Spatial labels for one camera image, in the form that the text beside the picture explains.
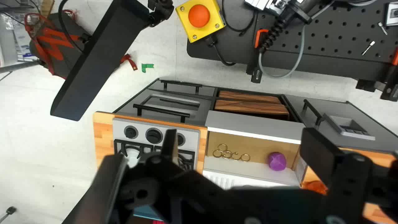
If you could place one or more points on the silver mounting plate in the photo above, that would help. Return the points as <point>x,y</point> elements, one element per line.
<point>392,14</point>

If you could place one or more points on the wooden white toy kitchen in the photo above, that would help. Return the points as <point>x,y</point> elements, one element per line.
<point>253,125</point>

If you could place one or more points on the orange black clamp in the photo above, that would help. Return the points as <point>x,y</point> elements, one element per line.
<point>392,70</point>
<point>259,39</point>

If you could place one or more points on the black rectangular post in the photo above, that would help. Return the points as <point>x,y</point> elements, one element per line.
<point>100,54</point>

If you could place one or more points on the yellow emergency stop button box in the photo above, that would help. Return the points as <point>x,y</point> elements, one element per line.
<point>199,19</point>

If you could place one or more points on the black connector with strain relief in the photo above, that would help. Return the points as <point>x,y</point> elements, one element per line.
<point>275,29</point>

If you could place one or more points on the clear plastic container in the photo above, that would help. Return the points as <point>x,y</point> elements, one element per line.
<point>10,38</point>

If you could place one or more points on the purple ball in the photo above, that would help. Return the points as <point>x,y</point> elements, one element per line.
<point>276,161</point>

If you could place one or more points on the silver screw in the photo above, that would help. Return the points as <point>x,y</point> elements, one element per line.
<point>382,28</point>
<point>368,48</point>

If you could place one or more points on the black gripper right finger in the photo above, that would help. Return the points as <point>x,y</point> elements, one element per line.
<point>343,179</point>

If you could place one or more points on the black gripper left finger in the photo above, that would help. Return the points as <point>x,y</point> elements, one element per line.
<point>101,191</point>

